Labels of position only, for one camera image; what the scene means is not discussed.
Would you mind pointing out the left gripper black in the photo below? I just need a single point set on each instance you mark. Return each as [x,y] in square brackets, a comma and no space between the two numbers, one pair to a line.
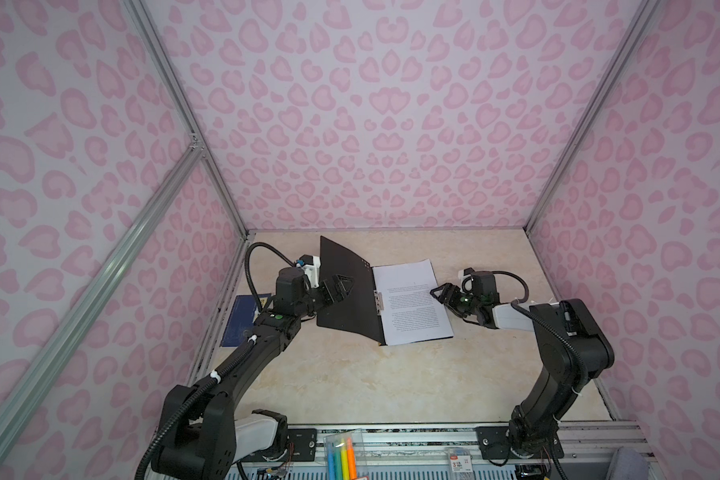
[338,287]

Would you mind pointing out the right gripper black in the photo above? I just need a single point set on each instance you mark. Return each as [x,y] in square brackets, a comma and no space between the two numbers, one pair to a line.
[447,289]

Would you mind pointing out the orange and black folder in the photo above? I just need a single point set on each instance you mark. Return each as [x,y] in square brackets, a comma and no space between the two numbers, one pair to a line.
[359,313]

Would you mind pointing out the text sheet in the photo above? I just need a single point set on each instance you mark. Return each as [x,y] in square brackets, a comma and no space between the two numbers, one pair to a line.
[407,310]

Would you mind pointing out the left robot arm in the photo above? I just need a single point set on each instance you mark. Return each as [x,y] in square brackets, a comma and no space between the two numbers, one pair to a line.
[198,436]

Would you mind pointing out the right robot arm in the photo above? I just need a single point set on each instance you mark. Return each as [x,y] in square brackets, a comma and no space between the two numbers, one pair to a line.
[572,347]

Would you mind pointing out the blue paperback book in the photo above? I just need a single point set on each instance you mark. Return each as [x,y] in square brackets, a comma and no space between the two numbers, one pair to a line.
[241,319]

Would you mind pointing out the box of coloured markers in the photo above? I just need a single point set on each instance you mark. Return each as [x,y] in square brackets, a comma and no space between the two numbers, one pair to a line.
[345,456]

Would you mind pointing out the small red white label box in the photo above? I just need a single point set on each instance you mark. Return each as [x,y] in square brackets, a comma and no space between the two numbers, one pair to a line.
[460,465]

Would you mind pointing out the grey cloth at corner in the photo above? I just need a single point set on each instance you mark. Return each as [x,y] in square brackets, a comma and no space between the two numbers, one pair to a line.
[628,464]

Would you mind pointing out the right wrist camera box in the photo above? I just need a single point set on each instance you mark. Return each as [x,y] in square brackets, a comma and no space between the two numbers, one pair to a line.
[479,284]

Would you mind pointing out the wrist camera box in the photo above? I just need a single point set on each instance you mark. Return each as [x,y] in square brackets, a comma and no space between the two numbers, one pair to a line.
[479,284]
[306,270]

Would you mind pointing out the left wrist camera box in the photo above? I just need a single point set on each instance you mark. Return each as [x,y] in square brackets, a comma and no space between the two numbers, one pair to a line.
[306,270]

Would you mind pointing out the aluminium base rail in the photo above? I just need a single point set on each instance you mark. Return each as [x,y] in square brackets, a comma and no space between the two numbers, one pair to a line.
[583,450]

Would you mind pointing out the aluminium frame corner post left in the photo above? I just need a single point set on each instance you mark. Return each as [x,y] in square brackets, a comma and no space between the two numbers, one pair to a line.
[155,47]

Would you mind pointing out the aluminium frame corner post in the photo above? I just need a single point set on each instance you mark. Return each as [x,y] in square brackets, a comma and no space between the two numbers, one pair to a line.
[647,13]
[155,47]

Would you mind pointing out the aluminium frame corner post right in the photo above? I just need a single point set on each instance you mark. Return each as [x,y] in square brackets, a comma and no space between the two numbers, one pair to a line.
[647,13]

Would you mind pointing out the aluminium diagonal frame bar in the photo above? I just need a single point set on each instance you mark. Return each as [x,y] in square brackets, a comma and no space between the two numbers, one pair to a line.
[37,380]

